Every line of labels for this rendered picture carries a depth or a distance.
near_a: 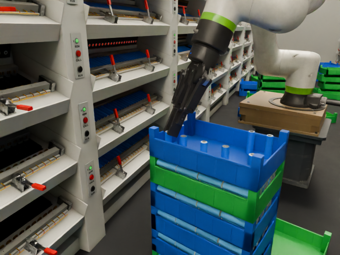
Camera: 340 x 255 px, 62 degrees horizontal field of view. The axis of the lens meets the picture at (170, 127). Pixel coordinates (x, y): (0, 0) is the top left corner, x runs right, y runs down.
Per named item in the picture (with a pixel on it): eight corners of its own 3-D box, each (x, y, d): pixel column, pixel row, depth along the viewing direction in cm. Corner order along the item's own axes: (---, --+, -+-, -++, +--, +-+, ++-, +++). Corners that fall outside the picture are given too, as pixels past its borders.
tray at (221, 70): (226, 74, 268) (232, 60, 262) (209, 85, 216) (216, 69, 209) (207, 65, 273) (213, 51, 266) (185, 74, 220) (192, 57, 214)
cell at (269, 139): (271, 157, 74) (274, 134, 71) (269, 160, 72) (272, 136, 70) (264, 155, 75) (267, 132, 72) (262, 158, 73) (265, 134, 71)
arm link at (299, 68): (281, 87, 145) (287, 48, 138) (314, 91, 137) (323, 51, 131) (275, 91, 134) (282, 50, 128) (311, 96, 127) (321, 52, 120)
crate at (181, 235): (274, 233, 82) (278, 210, 79) (246, 280, 67) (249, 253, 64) (188, 197, 99) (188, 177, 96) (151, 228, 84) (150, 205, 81)
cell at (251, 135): (253, 152, 76) (256, 130, 74) (251, 155, 75) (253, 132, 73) (247, 151, 78) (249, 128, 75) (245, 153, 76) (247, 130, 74)
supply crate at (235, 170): (285, 159, 74) (290, 130, 71) (257, 193, 59) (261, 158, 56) (189, 134, 91) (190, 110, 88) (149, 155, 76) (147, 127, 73)
